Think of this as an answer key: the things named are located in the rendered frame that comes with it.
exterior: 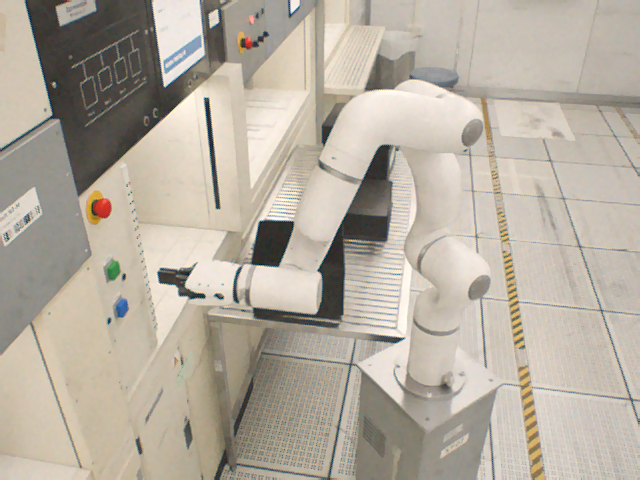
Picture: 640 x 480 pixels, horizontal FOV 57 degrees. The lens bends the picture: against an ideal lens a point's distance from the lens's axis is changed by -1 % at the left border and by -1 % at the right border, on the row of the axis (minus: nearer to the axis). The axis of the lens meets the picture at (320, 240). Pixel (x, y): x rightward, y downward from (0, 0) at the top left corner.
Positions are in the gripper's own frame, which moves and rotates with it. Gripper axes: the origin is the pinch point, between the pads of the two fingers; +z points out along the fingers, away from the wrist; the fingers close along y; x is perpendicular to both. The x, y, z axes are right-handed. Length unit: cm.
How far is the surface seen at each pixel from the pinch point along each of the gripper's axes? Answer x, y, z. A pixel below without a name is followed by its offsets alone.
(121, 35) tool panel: 42.8, 20.7, 12.4
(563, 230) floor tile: -120, 241, -140
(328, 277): -29, 45, -26
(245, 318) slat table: -44, 40, -2
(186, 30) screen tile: 36, 54, 12
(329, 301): -38, 46, -26
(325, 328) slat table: -44, 40, -26
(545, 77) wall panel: -96, 480, -156
